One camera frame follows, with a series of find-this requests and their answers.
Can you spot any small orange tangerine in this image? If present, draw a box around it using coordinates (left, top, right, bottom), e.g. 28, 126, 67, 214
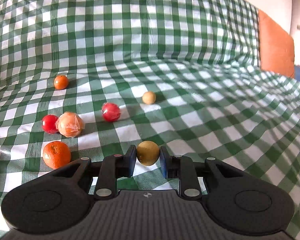
53, 75, 69, 90

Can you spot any small red fruit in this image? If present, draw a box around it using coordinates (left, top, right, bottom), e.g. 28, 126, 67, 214
42, 114, 58, 134

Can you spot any small beige round fruit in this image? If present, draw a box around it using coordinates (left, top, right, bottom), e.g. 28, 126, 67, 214
142, 91, 156, 105

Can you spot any plastic-wrapped red fruit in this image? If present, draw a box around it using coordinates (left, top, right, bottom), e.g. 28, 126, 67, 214
102, 102, 121, 122

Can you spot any plastic-wrapped orange fruit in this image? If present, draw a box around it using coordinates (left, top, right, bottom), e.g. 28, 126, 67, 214
56, 112, 85, 138

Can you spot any green white checkered cloth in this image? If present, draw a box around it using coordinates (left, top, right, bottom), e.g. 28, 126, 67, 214
0, 0, 300, 239

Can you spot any green-brown kiwi fruit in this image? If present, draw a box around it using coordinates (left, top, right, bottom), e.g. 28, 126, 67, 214
136, 141, 160, 166

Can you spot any orange sofa cushion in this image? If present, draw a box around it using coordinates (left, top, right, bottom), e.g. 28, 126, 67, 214
258, 10, 295, 78

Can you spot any large orange fruit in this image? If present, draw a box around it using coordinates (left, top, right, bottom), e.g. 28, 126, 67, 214
43, 141, 71, 169

